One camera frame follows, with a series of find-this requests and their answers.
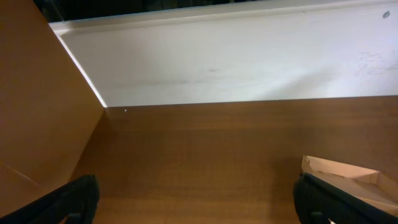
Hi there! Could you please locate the open cardboard box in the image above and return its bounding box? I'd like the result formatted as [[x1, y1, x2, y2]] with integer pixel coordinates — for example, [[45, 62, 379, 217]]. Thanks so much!
[[302, 156, 397, 217]]

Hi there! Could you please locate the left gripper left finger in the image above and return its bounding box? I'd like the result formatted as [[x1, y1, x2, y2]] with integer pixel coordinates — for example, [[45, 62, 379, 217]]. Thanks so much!
[[1, 175, 100, 224]]

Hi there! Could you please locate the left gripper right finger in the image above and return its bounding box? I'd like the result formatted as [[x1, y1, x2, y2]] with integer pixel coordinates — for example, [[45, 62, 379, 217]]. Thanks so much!
[[293, 172, 397, 224]]

